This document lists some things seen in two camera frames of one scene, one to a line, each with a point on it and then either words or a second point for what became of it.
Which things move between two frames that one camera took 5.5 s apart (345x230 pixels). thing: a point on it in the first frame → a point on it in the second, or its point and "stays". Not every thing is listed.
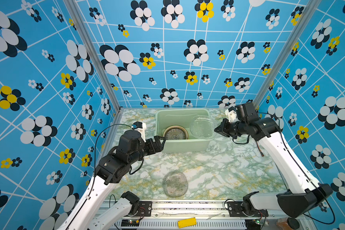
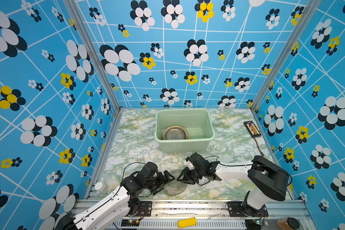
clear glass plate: x=201 y=127 → x=174 y=134
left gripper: x=154 y=149 → x=162 y=181
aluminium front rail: x=200 y=215 stays
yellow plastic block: x=187 y=223 stays
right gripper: x=223 y=131 → x=186 y=176
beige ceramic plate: x=176 y=132 stays
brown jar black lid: x=287 y=223 stays
